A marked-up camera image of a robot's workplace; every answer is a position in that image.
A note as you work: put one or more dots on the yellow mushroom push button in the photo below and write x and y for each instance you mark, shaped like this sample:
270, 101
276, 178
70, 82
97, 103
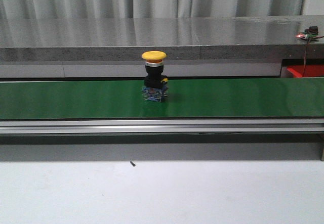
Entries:
155, 84

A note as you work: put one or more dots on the green conveyor belt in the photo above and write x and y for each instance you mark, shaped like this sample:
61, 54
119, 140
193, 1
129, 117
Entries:
187, 98

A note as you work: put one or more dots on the red plastic bin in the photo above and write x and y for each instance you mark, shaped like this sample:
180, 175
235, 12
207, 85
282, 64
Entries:
299, 71

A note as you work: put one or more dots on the small green circuit board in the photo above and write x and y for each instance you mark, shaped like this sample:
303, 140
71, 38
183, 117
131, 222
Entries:
310, 33

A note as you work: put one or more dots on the aluminium conveyor frame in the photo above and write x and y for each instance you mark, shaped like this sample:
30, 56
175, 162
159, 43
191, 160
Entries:
162, 139

